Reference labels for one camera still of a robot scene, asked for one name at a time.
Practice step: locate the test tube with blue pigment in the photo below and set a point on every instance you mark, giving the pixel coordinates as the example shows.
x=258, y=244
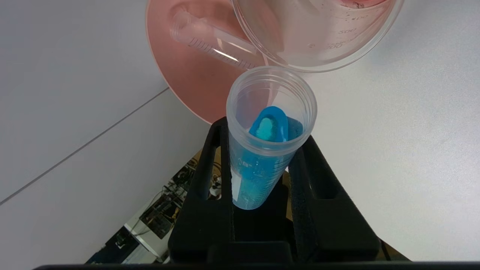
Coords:
x=262, y=165

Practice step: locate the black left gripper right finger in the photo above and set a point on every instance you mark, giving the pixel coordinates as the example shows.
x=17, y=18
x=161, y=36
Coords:
x=326, y=217

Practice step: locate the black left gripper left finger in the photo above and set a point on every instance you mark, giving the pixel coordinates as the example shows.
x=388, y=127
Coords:
x=204, y=217

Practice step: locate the test tube with red pigment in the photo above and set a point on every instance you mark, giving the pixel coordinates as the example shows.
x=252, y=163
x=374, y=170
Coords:
x=213, y=39

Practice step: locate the clear glass beaker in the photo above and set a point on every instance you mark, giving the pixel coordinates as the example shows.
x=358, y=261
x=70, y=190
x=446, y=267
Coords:
x=318, y=33

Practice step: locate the pink bowl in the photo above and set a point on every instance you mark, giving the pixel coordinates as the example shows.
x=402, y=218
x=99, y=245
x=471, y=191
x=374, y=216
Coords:
x=195, y=71

